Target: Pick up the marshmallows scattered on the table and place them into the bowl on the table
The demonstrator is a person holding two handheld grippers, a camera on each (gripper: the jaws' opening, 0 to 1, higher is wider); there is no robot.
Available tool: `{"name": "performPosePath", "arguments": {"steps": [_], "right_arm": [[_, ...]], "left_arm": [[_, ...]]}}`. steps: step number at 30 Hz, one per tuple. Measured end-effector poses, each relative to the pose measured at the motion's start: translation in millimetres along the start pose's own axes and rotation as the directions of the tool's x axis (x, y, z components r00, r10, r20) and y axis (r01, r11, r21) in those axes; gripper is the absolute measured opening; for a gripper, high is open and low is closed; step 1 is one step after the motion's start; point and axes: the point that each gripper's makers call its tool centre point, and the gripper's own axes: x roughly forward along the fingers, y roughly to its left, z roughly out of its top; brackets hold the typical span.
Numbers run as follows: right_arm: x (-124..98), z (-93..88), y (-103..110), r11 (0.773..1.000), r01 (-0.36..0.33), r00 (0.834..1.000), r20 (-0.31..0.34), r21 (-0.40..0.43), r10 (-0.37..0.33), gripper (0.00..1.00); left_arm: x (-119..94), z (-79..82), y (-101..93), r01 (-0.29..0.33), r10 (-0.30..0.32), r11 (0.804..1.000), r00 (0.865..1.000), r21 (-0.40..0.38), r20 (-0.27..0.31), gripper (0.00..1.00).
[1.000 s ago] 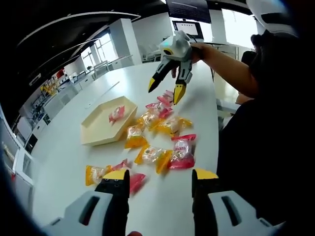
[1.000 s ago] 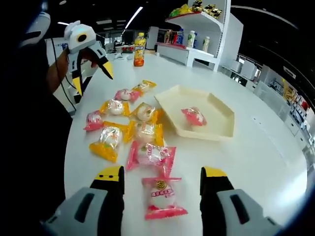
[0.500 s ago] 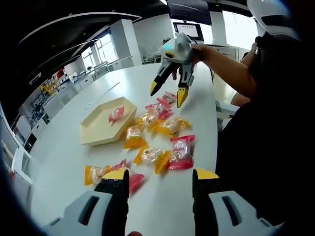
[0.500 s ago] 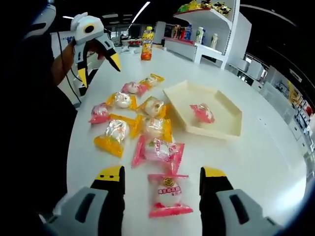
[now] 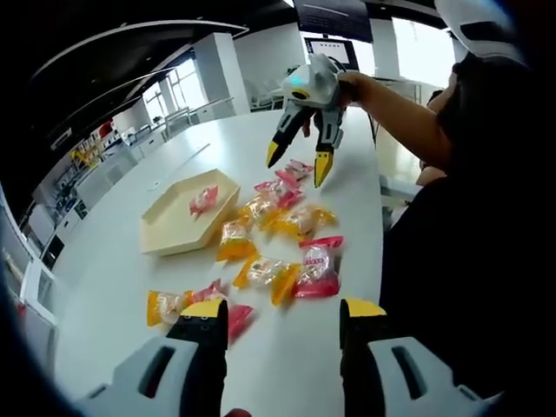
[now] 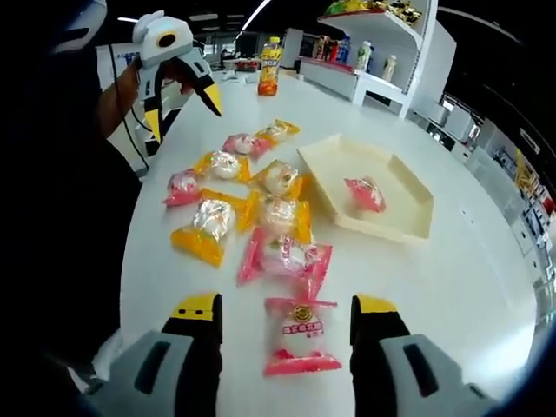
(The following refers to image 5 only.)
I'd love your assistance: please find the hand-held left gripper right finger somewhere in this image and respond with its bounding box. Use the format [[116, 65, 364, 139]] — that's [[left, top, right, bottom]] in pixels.
[[338, 297, 492, 417]]

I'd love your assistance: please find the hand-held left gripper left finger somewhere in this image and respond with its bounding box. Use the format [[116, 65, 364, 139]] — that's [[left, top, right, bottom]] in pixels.
[[82, 298, 230, 417]]

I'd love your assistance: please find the yellow marshmallow packet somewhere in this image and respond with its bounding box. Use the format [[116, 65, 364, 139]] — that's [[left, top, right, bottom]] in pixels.
[[232, 255, 303, 308], [145, 289, 195, 329], [236, 195, 283, 230], [215, 219, 258, 263], [273, 204, 339, 239]]

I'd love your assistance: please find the beige hexagonal bowl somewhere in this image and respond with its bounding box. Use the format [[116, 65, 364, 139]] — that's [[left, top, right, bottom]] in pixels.
[[141, 169, 242, 257]]

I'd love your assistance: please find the person's right hand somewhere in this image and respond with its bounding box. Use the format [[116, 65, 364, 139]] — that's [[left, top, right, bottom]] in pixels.
[[338, 71, 370, 108]]

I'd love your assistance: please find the black hanging screen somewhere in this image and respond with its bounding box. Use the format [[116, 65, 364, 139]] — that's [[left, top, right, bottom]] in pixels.
[[293, 0, 374, 44]]

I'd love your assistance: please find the white chair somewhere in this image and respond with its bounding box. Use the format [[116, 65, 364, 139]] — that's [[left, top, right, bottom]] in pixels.
[[164, 106, 205, 136]]

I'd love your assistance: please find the person's black-clothed torso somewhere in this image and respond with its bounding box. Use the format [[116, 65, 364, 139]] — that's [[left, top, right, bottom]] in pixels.
[[377, 56, 556, 400]]

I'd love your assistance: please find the white display shelf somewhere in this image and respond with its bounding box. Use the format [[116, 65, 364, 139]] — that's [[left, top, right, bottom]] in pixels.
[[0, 242, 62, 335]]

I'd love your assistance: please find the white chest-worn device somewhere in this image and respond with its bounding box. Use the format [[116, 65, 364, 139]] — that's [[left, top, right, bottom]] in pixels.
[[434, 0, 516, 57]]

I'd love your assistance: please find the white low cabinet row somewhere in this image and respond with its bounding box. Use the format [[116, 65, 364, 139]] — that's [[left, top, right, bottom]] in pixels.
[[32, 129, 170, 244]]

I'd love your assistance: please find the yellow display figure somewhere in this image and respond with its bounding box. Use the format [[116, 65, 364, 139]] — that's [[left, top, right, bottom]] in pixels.
[[71, 147, 100, 169]]

